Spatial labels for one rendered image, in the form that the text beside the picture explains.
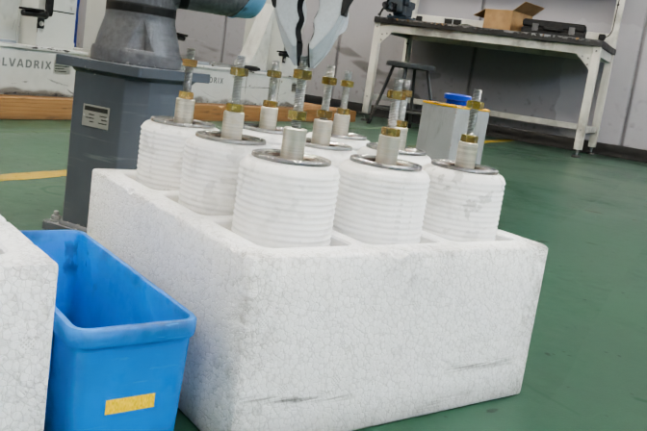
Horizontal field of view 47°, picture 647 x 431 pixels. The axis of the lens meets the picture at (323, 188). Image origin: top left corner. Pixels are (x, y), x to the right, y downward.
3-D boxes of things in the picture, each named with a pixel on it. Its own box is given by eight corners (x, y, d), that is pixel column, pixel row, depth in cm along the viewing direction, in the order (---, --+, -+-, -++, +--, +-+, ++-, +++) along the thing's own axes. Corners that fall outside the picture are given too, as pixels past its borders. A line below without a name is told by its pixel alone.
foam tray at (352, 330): (78, 307, 95) (91, 167, 92) (325, 289, 118) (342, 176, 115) (226, 460, 64) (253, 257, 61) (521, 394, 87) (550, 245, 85)
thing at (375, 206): (312, 338, 76) (338, 163, 73) (318, 309, 86) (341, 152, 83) (406, 352, 76) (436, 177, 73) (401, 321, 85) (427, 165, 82)
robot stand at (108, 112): (39, 228, 129) (54, 53, 124) (116, 216, 145) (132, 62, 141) (121, 254, 121) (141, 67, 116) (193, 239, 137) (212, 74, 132)
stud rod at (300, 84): (289, 135, 71) (299, 55, 70) (299, 137, 71) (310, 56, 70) (289, 136, 70) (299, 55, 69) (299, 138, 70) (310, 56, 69)
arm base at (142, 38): (69, 55, 125) (75, -6, 124) (132, 62, 138) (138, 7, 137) (140, 66, 118) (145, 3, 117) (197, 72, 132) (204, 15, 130)
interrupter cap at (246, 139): (209, 135, 84) (210, 128, 84) (273, 145, 83) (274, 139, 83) (184, 139, 77) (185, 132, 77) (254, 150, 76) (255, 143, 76)
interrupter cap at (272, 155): (322, 161, 75) (323, 154, 75) (338, 173, 68) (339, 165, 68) (246, 152, 74) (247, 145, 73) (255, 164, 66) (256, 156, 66)
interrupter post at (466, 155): (472, 170, 86) (477, 142, 86) (476, 173, 84) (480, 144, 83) (452, 167, 86) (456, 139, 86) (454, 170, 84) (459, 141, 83)
